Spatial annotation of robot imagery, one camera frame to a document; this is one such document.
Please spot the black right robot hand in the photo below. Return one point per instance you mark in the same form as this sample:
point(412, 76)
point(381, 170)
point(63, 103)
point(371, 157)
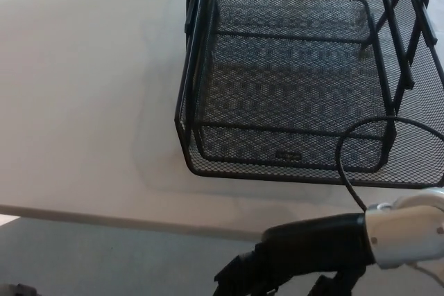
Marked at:
point(312, 244)

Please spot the black mesh tray with label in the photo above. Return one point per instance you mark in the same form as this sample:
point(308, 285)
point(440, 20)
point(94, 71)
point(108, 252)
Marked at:
point(288, 155)

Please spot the dark grey lump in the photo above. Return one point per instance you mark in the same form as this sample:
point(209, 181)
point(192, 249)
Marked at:
point(21, 290)

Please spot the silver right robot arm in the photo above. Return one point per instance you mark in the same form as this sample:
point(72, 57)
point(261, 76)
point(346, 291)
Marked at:
point(406, 233)

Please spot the large black mesh tray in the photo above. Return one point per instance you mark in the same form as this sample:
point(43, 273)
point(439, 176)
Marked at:
point(427, 84)

